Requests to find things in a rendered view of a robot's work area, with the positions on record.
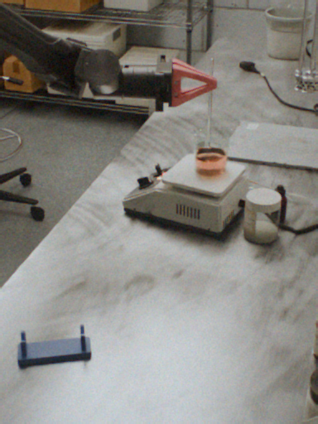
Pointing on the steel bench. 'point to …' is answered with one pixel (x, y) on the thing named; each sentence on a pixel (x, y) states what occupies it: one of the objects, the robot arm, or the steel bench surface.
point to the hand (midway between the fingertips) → (211, 83)
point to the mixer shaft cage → (306, 76)
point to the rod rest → (53, 349)
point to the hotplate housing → (190, 206)
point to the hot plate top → (215, 187)
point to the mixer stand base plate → (275, 146)
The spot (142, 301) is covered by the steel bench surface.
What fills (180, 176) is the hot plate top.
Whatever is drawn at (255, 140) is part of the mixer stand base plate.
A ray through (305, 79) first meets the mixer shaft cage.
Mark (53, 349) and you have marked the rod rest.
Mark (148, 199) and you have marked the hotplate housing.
